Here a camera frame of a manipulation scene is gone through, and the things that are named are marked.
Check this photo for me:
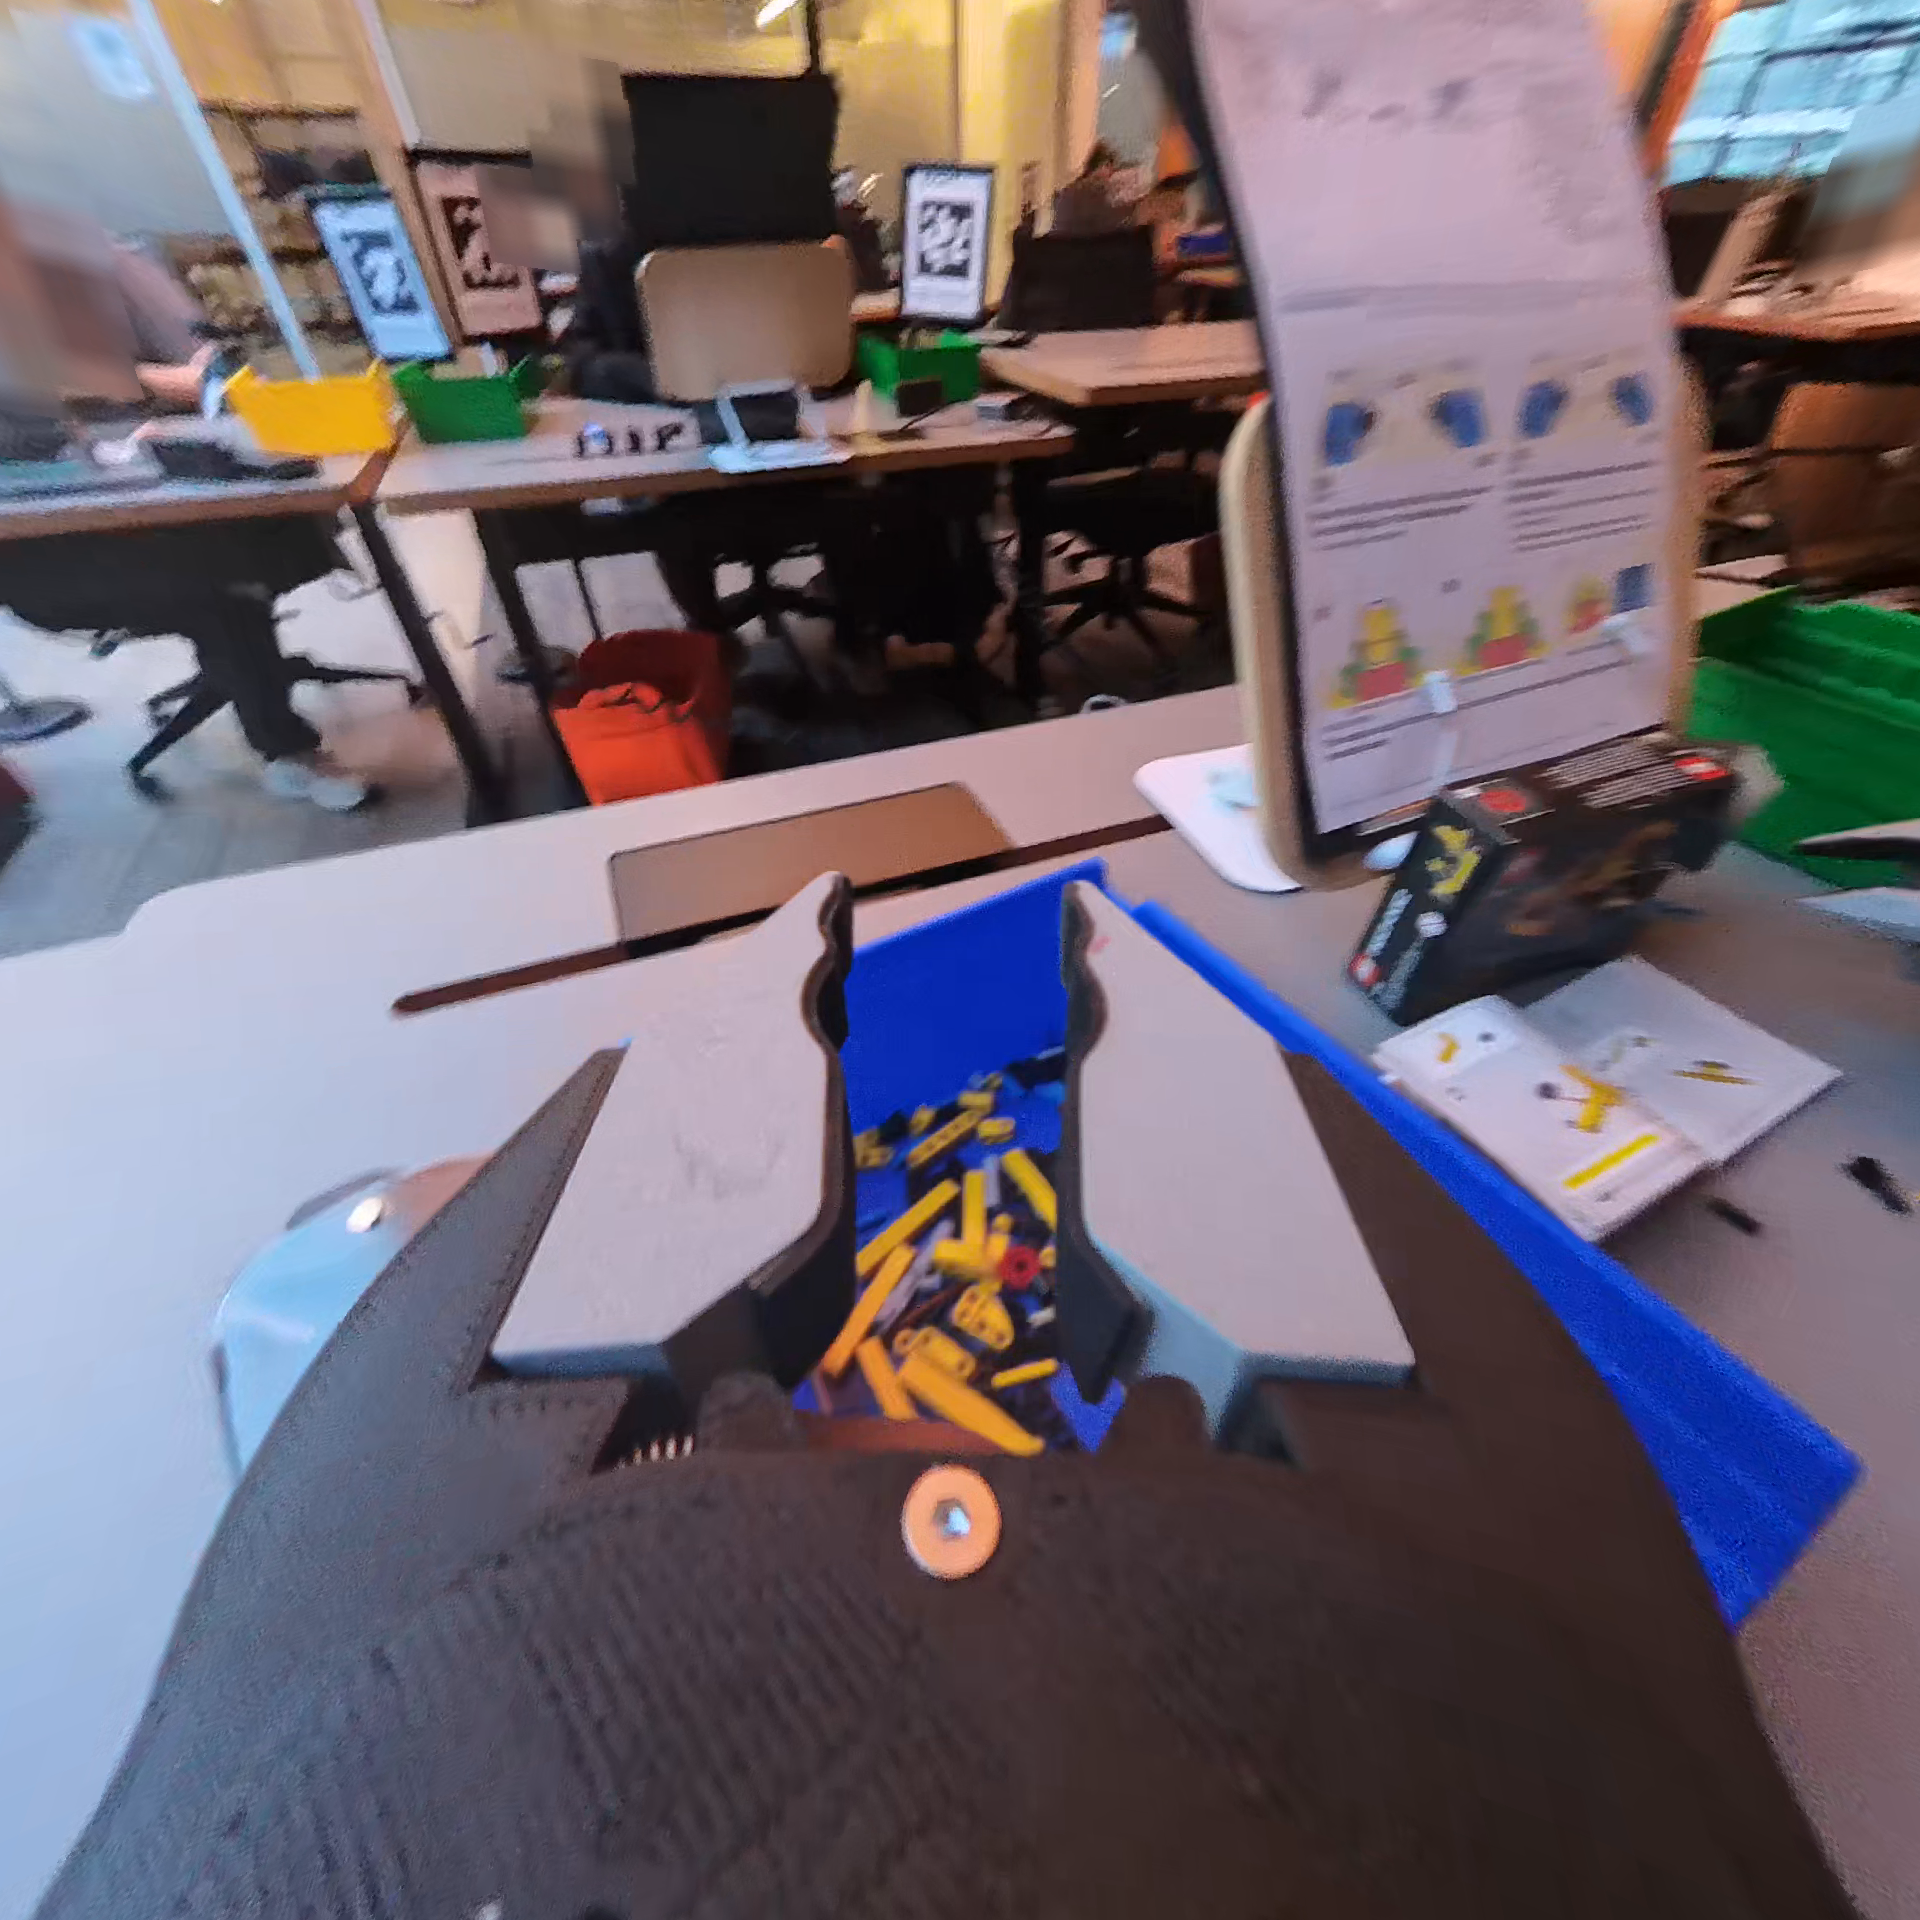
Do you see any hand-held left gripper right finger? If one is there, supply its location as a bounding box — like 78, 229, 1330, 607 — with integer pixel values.
1053, 882, 1417, 1453

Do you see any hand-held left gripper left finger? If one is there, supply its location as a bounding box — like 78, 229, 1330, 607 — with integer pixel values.
489, 874, 859, 1395

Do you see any pile of lego pieces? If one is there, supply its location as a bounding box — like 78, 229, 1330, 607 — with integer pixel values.
810, 1055, 1122, 1461

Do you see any blue plastic bin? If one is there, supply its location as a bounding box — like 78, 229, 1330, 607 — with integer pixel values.
790, 857, 1866, 1632

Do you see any lego instruction booklet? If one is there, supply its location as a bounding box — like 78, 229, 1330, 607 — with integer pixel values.
1370, 959, 1846, 1249

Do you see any black lego box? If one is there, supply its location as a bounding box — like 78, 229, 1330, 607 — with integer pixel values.
1343, 733, 1743, 1031

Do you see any grey desk hatch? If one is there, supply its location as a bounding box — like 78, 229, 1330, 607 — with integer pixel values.
605, 779, 1017, 959

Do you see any orange bag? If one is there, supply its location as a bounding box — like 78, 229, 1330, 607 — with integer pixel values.
548, 626, 741, 809

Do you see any beige display stand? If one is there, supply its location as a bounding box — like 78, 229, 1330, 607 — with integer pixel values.
1132, 374, 1420, 896

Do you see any wooden office table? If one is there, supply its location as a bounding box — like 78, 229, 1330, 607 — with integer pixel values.
978, 315, 1274, 713
373, 394, 1078, 783
0, 434, 511, 829

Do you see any white desktop device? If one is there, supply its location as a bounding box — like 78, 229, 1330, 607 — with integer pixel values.
705, 378, 854, 479

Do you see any large green plastic bin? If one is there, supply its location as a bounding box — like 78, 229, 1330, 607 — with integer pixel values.
1684, 585, 1920, 889

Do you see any black office chair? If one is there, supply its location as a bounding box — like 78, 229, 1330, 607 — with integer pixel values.
0, 507, 426, 800

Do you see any small green plastic bin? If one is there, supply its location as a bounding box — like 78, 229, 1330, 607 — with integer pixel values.
852, 328, 987, 407
390, 357, 543, 448

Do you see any yellow plastic bin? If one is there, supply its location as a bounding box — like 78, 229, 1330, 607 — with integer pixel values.
221, 361, 403, 459

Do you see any beige office chair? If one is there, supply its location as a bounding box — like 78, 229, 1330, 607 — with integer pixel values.
630, 234, 859, 402

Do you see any printed instruction sheet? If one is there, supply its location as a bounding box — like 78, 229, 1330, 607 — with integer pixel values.
1188, 0, 1693, 847

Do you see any black monitor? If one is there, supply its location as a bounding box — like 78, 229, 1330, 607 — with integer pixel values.
619, 65, 845, 251

